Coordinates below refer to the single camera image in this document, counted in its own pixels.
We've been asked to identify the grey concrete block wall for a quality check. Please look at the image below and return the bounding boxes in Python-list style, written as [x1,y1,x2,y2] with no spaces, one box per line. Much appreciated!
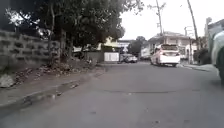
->
[0,29,62,71]

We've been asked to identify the white van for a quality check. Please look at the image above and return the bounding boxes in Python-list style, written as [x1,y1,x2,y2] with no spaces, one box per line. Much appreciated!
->
[149,43,182,68]

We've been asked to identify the leaning pole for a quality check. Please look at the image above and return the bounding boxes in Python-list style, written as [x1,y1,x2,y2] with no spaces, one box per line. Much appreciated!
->
[185,0,201,51]

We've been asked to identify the pile of rubble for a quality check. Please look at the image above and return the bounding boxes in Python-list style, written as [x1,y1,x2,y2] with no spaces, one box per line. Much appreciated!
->
[0,58,101,89]

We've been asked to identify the pale parked car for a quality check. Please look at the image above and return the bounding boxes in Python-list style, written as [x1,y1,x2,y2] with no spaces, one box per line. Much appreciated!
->
[120,53,139,64]

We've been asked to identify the grey asphalt road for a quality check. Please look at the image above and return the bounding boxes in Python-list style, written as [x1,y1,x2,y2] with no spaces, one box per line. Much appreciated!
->
[0,60,224,128]

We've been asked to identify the utility pole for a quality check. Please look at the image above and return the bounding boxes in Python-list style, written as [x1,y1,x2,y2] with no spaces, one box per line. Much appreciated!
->
[148,0,167,37]

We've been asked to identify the dark distant tree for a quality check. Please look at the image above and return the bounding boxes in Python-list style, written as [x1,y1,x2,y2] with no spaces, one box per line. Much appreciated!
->
[127,35,148,58]

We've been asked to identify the building with white gate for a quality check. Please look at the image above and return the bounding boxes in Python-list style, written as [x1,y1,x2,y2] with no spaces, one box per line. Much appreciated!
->
[73,36,134,64]

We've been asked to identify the pale house with roof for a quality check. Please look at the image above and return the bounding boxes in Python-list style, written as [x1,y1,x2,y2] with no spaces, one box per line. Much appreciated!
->
[140,30,198,63]

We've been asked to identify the dark bush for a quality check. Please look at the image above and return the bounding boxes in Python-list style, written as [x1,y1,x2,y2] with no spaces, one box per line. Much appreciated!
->
[193,47,212,66]

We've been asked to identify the large dark trees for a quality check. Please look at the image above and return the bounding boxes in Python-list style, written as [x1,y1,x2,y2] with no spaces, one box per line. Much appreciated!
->
[4,0,145,63]

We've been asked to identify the dark roadside kerb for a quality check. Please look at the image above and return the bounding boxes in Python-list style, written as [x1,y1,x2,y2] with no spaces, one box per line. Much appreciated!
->
[0,77,96,116]

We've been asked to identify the grey concrete sidewalk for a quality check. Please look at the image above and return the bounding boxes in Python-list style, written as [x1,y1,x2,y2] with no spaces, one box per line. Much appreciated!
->
[0,66,101,105]

